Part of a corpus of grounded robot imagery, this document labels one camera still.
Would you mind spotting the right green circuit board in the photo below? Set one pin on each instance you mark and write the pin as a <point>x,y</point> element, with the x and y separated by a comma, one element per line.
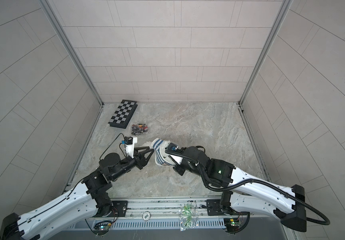
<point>231,225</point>

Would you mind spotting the blue white striped shirt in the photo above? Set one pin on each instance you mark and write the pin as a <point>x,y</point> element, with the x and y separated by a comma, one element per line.
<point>161,158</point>

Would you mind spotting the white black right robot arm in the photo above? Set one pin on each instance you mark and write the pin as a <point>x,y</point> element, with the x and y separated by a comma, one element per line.
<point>241,192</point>

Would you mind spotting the aluminium corner post right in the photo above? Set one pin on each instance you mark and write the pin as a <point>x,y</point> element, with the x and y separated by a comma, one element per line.
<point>284,8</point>

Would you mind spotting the aluminium corner post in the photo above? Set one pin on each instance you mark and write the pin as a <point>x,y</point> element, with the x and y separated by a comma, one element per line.
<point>284,8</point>
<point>48,11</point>

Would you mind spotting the clear bag of toy bricks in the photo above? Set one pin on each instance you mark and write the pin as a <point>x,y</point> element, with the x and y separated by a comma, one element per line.
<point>138,129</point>

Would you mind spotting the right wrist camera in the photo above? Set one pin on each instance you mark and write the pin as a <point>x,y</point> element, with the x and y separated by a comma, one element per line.
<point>174,154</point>

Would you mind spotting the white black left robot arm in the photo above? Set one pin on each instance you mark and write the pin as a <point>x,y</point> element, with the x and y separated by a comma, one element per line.
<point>89,198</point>

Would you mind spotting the white teddy bear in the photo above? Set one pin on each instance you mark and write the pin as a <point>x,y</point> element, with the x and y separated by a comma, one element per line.
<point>148,144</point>

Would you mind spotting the green circuit board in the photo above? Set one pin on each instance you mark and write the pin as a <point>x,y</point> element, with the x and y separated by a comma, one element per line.
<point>103,227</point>
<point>231,225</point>

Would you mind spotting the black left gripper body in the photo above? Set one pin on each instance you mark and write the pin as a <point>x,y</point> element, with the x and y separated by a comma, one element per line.
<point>137,162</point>

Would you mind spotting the folded black white chessboard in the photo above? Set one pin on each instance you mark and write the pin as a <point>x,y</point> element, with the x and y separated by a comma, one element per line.
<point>123,114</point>

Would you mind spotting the left green circuit board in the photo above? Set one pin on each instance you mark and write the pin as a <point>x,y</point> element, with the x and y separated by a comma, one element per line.
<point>103,227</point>

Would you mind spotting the clear bag of green parts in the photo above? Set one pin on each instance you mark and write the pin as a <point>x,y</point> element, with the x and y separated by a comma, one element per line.
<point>188,216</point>

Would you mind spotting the aluminium corner post left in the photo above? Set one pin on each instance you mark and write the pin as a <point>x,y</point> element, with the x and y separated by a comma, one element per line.
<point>48,11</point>

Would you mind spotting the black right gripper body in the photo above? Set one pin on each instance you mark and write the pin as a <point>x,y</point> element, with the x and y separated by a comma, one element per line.
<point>185,165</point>

